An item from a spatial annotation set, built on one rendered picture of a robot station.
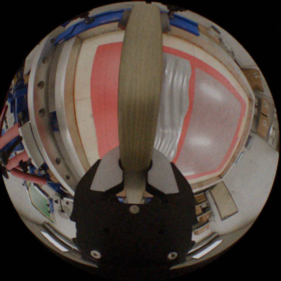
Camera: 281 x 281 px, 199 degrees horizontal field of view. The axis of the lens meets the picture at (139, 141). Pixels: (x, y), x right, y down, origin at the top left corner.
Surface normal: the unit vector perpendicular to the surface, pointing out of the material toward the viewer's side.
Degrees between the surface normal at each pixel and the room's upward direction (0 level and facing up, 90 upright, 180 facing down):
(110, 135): 0
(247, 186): 90
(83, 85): 0
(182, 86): 32
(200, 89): 0
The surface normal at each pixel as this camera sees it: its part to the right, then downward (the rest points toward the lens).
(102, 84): 0.01, 0.48
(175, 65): -0.49, 0.31
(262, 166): -1.00, -0.04
